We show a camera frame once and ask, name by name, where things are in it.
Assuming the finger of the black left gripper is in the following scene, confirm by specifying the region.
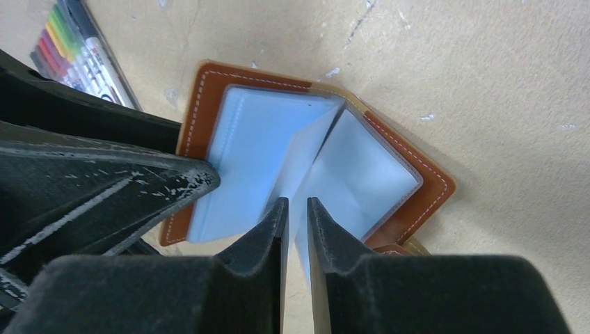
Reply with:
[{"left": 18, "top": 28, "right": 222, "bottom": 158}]
[
  {"left": 1, "top": 122, "right": 220, "bottom": 309},
  {"left": 1, "top": 51, "right": 181, "bottom": 154}
]

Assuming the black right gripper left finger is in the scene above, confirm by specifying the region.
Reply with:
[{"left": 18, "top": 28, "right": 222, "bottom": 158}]
[{"left": 6, "top": 198, "right": 289, "bottom": 333}]

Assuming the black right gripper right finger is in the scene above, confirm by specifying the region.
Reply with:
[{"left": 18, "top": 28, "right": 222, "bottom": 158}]
[{"left": 307, "top": 198, "right": 569, "bottom": 333}]

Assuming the brown leather card holder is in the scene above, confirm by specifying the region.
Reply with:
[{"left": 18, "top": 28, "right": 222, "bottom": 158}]
[{"left": 159, "top": 61, "right": 456, "bottom": 272}]

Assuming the pack of coloured markers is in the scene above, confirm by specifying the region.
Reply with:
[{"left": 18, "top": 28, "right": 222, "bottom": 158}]
[{"left": 29, "top": 1, "right": 141, "bottom": 111}]

